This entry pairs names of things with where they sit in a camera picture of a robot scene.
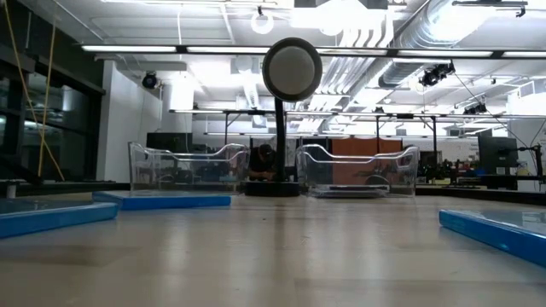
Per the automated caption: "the clear jewel case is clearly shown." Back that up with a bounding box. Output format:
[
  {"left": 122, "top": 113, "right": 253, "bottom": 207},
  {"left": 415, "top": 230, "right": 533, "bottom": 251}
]
[
  {"left": 310, "top": 188, "right": 392, "bottom": 199},
  {"left": 326, "top": 183, "right": 390, "bottom": 191}
]

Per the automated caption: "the blue plastic disc case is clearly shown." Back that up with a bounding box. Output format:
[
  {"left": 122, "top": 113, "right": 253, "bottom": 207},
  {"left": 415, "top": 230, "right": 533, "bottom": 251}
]
[
  {"left": 0, "top": 198, "right": 119, "bottom": 240},
  {"left": 439, "top": 208, "right": 546, "bottom": 269},
  {"left": 91, "top": 190, "right": 233, "bottom": 211}
]

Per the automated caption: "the person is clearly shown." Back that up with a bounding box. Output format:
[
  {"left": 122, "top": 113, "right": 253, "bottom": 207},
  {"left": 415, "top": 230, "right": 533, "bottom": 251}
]
[{"left": 248, "top": 143, "right": 277, "bottom": 182}]

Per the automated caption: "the black desk lamp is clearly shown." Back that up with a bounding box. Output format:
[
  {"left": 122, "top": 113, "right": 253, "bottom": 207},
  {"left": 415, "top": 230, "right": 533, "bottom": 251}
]
[{"left": 244, "top": 37, "right": 324, "bottom": 198}]

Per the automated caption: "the clear plastic bin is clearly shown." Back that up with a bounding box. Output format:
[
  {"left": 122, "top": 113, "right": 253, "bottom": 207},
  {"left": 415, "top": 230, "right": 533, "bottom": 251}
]
[
  {"left": 128, "top": 142, "right": 252, "bottom": 195},
  {"left": 296, "top": 143, "right": 421, "bottom": 199}
]

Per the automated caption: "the black wide monitor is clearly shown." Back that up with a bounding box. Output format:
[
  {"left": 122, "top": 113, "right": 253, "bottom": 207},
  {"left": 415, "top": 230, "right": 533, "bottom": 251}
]
[{"left": 146, "top": 131, "right": 194, "bottom": 154}]

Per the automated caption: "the overhead light bar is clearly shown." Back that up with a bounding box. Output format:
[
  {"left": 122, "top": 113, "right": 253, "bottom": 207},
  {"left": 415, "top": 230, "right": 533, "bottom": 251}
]
[{"left": 80, "top": 43, "right": 546, "bottom": 61}]

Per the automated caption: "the black computer monitor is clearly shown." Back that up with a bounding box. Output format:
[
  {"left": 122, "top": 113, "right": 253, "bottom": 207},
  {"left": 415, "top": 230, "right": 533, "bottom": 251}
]
[{"left": 477, "top": 135, "right": 520, "bottom": 176}]

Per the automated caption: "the orange partition wall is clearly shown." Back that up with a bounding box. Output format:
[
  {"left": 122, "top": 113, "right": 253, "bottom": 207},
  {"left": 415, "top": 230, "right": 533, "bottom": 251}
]
[{"left": 331, "top": 136, "right": 403, "bottom": 185}]

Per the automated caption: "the black ceiling camera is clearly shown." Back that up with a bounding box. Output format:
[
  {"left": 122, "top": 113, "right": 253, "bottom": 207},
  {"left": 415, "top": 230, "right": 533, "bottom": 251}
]
[{"left": 418, "top": 61, "right": 456, "bottom": 88}]

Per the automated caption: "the silver ventilation duct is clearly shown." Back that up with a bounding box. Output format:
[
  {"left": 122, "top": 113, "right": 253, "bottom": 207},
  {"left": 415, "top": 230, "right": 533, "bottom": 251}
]
[{"left": 377, "top": 0, "right": 520, "bottom": 89}]

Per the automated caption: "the black aluminium table frame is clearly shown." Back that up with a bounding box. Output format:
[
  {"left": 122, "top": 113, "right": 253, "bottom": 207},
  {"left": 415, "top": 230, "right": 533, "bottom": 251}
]
[{"left": 0, "top": 179, "right": 546, "bottom": 206}]

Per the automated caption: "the yellow hanging cable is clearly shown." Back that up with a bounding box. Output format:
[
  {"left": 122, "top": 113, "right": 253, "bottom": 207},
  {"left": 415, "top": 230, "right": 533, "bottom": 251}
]
[
  {"left": 2, "top": 0, "right": 66, "bottom": 183},
  {"left": 37, "top": 15, "right": 58, "bottom": 178}
]

